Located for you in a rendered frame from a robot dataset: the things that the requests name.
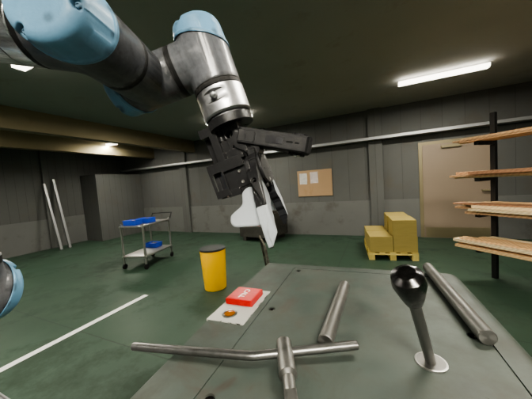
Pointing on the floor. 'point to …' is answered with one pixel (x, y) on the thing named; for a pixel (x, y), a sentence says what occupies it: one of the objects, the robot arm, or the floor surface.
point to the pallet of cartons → (393, 237)
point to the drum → (214, 267)
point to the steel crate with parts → (262, 230)
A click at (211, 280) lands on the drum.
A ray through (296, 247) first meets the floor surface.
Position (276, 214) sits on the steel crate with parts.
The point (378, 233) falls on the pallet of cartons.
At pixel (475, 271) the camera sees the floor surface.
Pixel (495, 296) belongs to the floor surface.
